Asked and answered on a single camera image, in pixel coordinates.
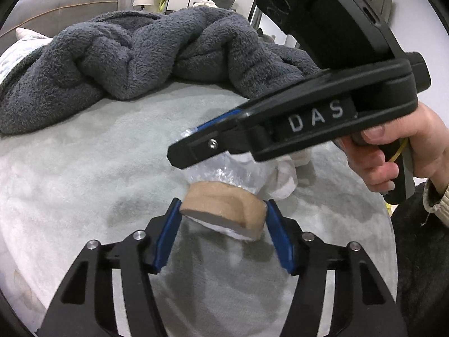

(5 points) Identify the crumpled white tissue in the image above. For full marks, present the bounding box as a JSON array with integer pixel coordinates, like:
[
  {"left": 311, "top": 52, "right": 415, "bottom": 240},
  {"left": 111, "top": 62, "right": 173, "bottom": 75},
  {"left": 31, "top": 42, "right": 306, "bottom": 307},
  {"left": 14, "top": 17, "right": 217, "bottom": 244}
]
[{"left": 265, "top": 148, "right": 312, "bottom": 200}]

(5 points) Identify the right hand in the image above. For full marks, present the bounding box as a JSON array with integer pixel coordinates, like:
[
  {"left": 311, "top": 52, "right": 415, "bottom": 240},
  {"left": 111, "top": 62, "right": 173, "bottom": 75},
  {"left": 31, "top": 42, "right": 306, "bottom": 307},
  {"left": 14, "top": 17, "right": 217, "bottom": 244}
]
[{"left": 337, "top": 103, "right": 448, "bottom": 195}]

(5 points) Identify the grey padded headboard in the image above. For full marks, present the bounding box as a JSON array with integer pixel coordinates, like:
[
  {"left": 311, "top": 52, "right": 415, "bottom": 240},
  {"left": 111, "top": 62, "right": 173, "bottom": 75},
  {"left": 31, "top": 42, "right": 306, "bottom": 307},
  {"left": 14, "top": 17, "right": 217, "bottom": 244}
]
[{"left": 1, "top": 0, "right": 132, "bottom": 52}]

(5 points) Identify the dark grey fleece blanket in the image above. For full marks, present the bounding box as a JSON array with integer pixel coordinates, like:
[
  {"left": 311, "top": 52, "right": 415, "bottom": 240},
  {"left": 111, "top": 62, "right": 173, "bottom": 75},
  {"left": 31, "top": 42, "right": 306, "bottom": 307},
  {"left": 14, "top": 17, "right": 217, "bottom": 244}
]
[{"left": 1, "top": 6, "right": 319, "bottom": 135}]

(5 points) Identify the light blue patterned quilt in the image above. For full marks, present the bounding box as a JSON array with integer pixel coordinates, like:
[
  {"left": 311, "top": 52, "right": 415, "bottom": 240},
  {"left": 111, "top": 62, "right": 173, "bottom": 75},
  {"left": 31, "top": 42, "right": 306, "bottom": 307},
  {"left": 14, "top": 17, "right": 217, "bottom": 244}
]
[{"left": 0, "top": 28, "right": 52, "bottom": 81}]

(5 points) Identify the brown tape roll with plastic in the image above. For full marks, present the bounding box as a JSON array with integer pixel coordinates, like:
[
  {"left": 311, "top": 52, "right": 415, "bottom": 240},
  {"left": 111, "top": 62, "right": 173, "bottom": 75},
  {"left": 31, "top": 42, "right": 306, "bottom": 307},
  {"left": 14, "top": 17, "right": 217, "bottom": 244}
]
[{"left": 180, "top": 152, "right": 277, "bottom": 242}]

